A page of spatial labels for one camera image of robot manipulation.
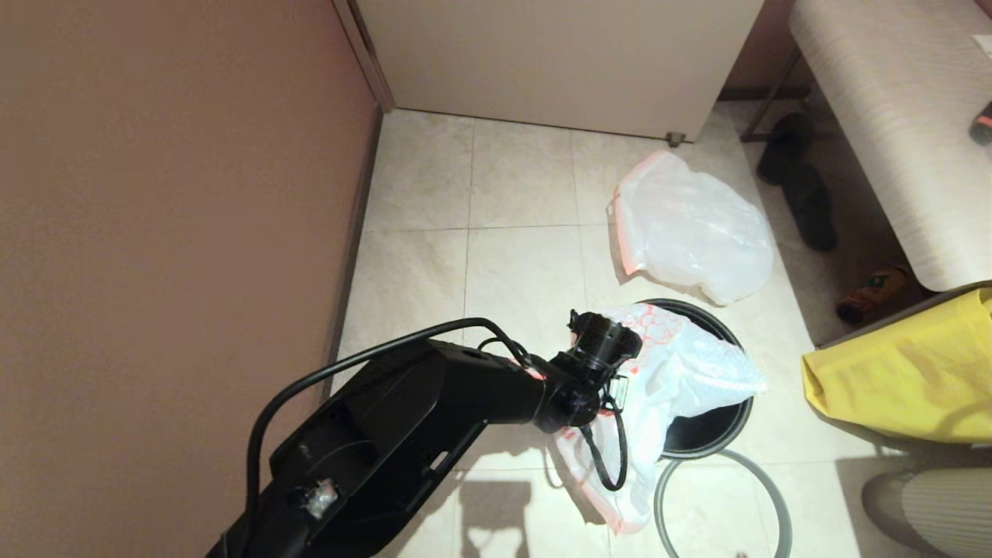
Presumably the white red-printed plastic bag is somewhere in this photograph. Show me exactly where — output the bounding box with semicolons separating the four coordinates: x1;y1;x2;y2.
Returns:
554;304;768;536

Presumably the black round trash bin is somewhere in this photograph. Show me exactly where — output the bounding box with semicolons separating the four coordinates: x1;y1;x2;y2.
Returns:
635;298;754;460

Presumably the translucent bag with red drawstring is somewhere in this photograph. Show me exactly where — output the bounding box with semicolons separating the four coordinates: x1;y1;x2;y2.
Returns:
608;151;776;307

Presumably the grey bin retaining ring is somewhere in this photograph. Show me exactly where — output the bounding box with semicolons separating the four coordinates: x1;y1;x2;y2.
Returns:
655;448;793;558

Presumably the yellow fabric bag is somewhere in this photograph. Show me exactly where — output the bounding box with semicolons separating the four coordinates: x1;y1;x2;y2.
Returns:
802;288;992;446

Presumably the small orange red object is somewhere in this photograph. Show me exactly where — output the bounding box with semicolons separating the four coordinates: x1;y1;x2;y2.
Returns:
837;268;909;326

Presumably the thin metal table leg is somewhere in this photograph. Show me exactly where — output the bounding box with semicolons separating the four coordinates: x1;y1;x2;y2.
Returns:
742;48;803;144

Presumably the white cabinet door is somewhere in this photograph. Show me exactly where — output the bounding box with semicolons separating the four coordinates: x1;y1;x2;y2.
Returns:
353;0;768;143

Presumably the ribbed cream vase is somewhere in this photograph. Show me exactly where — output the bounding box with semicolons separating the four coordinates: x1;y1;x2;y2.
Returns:
860;469;992;558

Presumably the beige woodgrain table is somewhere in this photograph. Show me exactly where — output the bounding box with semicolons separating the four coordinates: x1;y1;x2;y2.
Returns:
790;0;992;294

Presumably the black looped gripper cable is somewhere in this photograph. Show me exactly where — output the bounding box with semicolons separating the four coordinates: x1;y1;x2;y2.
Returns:
580;395;629;493

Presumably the long black left arm cable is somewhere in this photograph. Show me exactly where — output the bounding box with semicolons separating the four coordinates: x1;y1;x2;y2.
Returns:
244;318;536;558

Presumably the grey door frame strip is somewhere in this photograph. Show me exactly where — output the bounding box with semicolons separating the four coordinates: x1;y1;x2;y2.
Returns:
333;0;398;112

